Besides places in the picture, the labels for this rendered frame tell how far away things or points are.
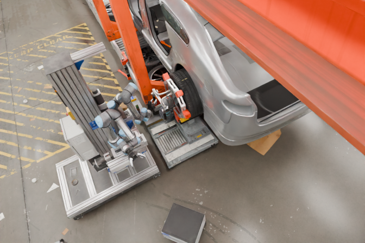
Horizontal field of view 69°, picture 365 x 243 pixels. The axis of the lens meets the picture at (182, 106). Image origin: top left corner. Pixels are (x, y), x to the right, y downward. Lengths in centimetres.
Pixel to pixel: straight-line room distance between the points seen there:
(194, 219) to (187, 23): 219
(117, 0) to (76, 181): 242
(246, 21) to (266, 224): 305
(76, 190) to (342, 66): 363
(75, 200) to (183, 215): 147
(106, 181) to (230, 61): 234
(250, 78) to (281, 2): 287
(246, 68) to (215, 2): 279
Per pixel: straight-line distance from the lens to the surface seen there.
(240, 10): 87
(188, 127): 396
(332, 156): 425
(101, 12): 516
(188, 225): 323
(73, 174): 408
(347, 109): 61
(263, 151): 403
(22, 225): 438
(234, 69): 360
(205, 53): 271
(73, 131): 310
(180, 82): 325
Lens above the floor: 343
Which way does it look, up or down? 49 degrees down
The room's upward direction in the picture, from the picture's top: 10 degrees counter-clockwise
